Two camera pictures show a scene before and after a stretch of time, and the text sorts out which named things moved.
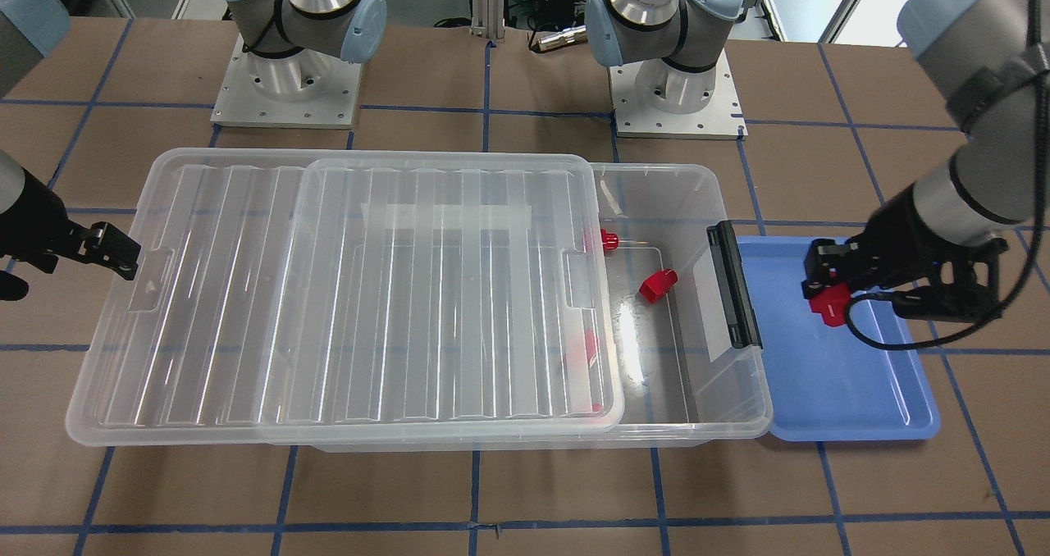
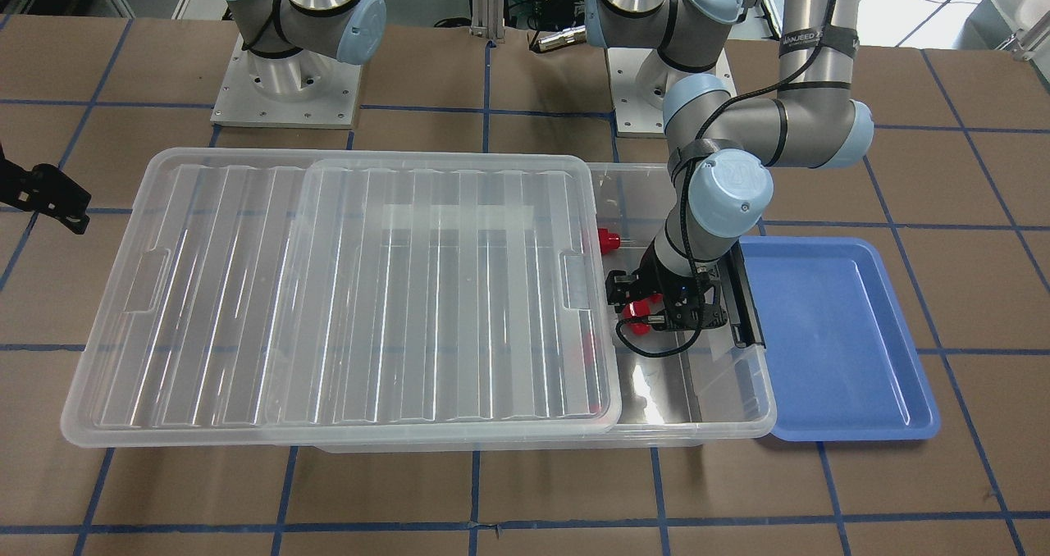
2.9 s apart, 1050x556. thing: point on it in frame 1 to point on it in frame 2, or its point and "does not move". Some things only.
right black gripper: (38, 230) to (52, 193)
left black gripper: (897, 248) to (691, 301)
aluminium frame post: (488, 2) does not move
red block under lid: (590, 343) does not move
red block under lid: (610, 240) does not move
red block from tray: (833, 303) to (642, 307)
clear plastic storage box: (681, 375) does not move
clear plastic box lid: (303, 294) does not move
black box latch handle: (737, 291) does not move
